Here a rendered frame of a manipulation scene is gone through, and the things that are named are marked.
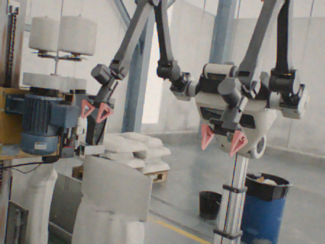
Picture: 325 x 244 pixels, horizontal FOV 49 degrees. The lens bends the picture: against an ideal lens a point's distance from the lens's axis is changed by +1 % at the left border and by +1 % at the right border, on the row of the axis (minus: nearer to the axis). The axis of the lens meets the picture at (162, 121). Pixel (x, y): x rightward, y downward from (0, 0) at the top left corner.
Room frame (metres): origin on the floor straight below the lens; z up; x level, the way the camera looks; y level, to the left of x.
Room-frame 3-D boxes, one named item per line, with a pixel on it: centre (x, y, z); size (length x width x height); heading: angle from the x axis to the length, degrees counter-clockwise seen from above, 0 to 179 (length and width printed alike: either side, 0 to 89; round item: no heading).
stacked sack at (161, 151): (5.24, 0.14, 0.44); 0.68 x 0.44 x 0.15; 142
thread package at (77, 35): (1.62, 0.43, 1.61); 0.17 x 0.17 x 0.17
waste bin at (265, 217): (3.53, -1.14, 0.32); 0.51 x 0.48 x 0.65; 142
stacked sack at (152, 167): (5.24, 0.13, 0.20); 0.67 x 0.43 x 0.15; 142
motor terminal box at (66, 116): (1.47, 0.41, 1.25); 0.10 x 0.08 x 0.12; 167
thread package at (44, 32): (1.77, 0.63, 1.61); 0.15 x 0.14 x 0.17; 52
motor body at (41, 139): (1.49, 0.51, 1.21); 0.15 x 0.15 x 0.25
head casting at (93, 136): (1.95, 0.50, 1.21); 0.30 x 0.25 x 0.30; 52
